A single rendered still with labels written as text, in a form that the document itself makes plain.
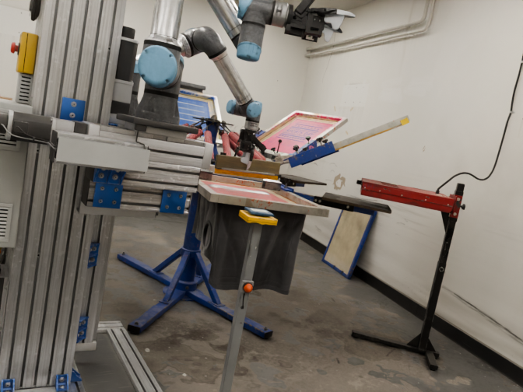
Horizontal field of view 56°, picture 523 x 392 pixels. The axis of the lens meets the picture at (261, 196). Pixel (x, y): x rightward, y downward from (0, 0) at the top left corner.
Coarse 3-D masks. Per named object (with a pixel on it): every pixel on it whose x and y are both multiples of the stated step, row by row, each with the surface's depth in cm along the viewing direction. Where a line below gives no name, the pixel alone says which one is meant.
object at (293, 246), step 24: (216, 216) 226; (288, 216) 236; (216, 240) 227; (240, 240) 231; (264, 240) 236; (288, 240) 240; (216, 264) 230; (240, 264) 234; (264, 264) 239; (288, 264) 242; (216, 288) 232; (264, 288) 242; (288, 288) 243
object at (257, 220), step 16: (256, 224) 201; (272, 224) 199; (256, 240) 203; (256, 256) 204; (240, 288) 204; (240, 304) 206; (240, 320) 207; (240, 336) 208; (224, 368) 211; (224, 384) 210
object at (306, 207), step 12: (216, 180) 290; (228, 180) 292; (240, 180) 295; (204, 192) 224; (276, 192) 289; (288, 192) 274; (228, 204) 216; (240, 204) 218; (252, 204) 220; (264, 204) 222; (276, 204) 223; (288, 204) 225; (300, 204) 255; (312, 204) 242; (324, 216) 232
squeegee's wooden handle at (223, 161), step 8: (216, 160) 257; (224, 160) 258; (232, 160) 259; (256, 160) 263; (264, 160) 265; (216, 168) 257; (232, 168) 260; (240, 168) 261; (256, 168) 264; (264, 168) 265; (272, 168) 267
